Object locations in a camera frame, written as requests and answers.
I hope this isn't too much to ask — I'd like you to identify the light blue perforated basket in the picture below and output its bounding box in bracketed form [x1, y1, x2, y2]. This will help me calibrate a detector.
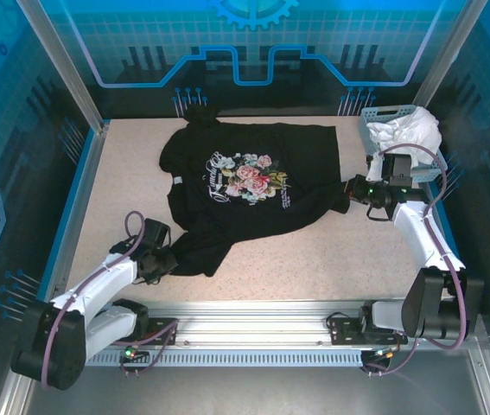
[359, 105, 449, 185]

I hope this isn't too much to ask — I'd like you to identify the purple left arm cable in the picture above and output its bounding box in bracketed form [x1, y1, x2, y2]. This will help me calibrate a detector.
[39, 210, 181, 390]

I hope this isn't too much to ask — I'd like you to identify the slotted grey cable duct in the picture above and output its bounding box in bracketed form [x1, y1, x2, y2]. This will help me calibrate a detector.
[86, 348, 369, 369]

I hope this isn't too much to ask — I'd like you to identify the aluminium table rail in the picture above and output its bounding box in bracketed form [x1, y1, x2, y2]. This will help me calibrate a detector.
[60, 300, 486, 351]

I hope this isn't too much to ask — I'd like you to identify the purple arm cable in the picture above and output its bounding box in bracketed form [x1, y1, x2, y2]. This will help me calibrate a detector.
[39, 210, 181, 390]
[363, 144, 466, 377]

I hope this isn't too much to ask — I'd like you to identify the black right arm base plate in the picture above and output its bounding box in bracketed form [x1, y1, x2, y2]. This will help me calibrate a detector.
[328, 315, 410, 347]

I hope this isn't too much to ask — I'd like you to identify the black floral print t-shirt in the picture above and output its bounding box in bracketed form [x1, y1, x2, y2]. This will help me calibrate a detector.
[159, 105, 358, 278]

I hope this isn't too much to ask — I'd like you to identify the aluminium frame post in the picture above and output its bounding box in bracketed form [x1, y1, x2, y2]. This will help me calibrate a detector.
[14, 0, 111, 136]
[412, 0, 490, 109]

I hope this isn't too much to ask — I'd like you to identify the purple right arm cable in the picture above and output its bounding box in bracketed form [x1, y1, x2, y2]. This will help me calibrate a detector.
[363, 144, 466, 377]

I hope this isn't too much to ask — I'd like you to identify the blue table edge trim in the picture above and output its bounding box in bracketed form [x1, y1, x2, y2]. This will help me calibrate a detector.
[32, 129, 99, 315]
[421, 181, 479, 315]

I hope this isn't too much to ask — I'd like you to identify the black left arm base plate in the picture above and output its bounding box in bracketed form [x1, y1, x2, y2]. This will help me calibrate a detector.
[140, 317, 180, 347]

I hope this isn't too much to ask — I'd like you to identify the white crumpled cloth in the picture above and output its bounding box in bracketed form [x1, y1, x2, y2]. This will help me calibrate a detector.
[365, 106, 442, 165]

